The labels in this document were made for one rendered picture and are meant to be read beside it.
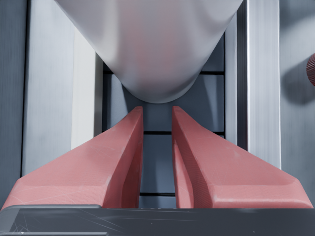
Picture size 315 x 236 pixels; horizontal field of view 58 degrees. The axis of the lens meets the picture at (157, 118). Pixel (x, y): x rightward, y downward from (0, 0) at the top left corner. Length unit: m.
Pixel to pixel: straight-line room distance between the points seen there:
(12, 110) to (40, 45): 0.06
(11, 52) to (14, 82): 0.02
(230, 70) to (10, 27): 0.16
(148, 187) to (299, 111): 0.14
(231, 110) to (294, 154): 0.08
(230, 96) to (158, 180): 0.07
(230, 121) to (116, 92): 0.07
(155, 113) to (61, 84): 0.10
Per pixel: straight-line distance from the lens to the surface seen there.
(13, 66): 0.24
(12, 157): 0.24
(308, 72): 0.26
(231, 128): 0.19
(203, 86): 0.18
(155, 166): 0.18
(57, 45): 0.26
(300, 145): 0.25
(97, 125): 0.16
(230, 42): 0.20
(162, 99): 0.16
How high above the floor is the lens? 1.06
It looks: 87 degrees down
